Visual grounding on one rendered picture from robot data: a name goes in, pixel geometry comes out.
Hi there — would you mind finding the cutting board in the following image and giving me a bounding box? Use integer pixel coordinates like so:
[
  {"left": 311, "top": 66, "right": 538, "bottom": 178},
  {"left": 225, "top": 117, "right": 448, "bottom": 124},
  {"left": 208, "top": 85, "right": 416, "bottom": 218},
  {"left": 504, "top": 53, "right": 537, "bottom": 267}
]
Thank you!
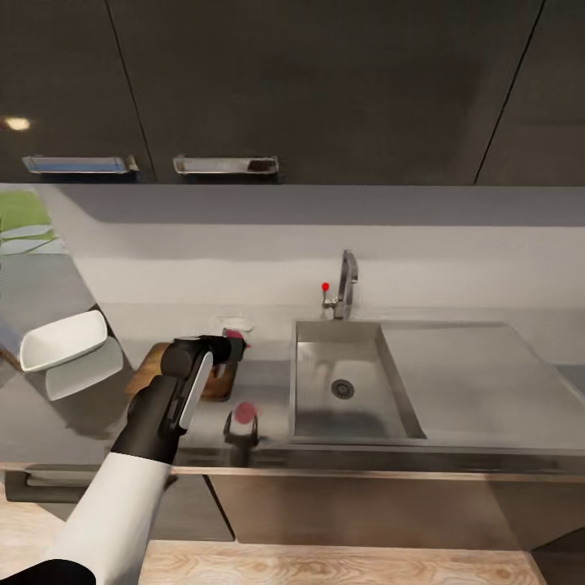
[{"left": 126, "top": 342, "right": 236, "bottom": 398}]

